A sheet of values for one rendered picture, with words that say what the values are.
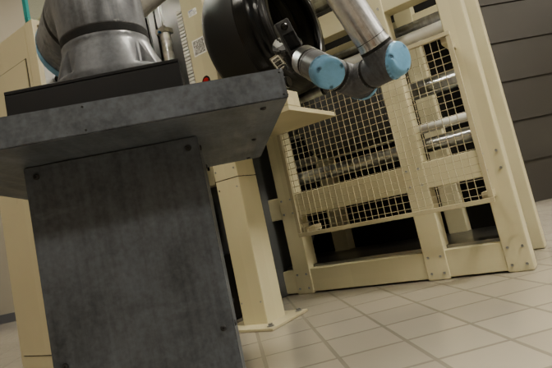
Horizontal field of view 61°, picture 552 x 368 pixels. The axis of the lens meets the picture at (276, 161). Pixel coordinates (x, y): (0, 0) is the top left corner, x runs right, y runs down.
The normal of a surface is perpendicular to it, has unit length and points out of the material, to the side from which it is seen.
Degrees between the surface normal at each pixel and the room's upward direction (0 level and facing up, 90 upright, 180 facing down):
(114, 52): 72
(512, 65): 90
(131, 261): 90
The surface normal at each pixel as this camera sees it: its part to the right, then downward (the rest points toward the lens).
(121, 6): 0.66, -0.22
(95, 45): -0.03, -0.42
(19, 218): -0.55, 0.02
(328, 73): 0.29, 0.40
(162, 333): 0.10, -0.15
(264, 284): 0.80, -0.24
